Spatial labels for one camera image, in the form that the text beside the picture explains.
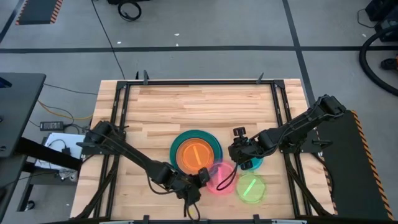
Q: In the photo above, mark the black power adapter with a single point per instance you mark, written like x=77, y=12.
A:
x=51, y=125

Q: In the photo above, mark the black desk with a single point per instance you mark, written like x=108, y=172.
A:
x=18, y=102

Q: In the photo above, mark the orange black shop vacuum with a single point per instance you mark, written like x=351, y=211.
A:
x=390, y=63

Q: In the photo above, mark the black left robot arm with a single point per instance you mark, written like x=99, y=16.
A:
x=136, y=155

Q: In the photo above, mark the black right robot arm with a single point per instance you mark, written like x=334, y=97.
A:
x=295, y=124

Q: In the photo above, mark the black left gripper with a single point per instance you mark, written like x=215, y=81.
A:
x=186, y=188

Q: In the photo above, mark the large teal plastic plate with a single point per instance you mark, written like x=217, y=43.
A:
x=178, y=140

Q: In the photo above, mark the small cyan plastic plate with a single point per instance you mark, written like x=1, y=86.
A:
x=257, y=163

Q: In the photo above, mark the large black hazard-striped mat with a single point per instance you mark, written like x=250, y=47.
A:
x=348, y=174

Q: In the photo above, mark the black aluminium table frame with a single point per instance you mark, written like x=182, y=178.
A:
x=199, y=82

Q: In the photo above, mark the orange translucent plastic plate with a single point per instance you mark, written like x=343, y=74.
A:
x=189, y=161

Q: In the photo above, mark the small black hazard-striped mat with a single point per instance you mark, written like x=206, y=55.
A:
x=37, y=12

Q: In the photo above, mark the green translucent plastic plate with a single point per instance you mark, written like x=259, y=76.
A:
x=258, y=193

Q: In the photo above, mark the pink translucent plastic plate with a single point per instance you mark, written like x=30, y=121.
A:
x=222, y=183

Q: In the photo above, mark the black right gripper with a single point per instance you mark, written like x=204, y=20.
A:
x=250, y=147

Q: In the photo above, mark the white flat box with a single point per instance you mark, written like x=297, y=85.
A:
x=76, y=140

